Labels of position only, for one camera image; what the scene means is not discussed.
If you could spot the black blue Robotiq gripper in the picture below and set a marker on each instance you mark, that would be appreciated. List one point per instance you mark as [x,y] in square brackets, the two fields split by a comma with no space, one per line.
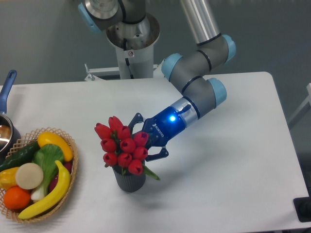
[165,125]

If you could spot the red tulip bouquet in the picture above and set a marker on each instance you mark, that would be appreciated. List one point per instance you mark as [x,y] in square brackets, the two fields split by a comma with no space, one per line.
[124,150]

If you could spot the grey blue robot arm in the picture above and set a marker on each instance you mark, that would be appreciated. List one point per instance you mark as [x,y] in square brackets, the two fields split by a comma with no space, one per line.
[186,74]

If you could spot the dark grey ribbed vase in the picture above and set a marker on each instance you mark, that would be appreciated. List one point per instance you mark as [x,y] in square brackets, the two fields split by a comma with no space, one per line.
[128,182]

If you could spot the purple red vegetable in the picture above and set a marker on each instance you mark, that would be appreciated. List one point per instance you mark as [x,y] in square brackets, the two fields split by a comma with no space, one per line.
[68,166]

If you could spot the yellow banana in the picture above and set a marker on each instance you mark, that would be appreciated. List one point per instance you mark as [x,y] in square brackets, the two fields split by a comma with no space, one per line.
[52,198]

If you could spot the yellow squash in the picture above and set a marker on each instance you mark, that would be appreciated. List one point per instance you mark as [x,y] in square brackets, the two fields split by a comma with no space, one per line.
[52,138]

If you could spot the green bok choy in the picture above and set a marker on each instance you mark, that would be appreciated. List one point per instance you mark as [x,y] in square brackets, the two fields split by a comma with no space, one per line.
[45,158]

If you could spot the dark green cucumber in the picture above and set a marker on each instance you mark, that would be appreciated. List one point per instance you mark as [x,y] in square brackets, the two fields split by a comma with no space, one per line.
[20,157]

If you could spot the beige round disc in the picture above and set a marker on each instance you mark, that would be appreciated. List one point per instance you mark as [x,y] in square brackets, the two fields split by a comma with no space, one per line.
[29,176]

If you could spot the yellow bell pepper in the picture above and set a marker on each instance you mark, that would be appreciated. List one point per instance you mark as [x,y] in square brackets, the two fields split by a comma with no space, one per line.
[7,178]

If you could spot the orange fruit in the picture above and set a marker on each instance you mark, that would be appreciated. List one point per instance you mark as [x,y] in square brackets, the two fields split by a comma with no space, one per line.
[16,198]

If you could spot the black device at edge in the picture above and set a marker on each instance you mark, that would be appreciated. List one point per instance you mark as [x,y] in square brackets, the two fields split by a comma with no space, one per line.
[303,208]

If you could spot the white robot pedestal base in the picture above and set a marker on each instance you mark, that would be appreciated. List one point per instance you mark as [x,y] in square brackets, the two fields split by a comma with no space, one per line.
[134,47]

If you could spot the blue handled saucepan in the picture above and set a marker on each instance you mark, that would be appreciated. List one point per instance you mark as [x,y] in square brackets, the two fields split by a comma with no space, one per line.
[8,133]

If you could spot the white frame at right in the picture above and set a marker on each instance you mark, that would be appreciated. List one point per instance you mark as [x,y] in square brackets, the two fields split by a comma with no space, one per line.
[301,110]

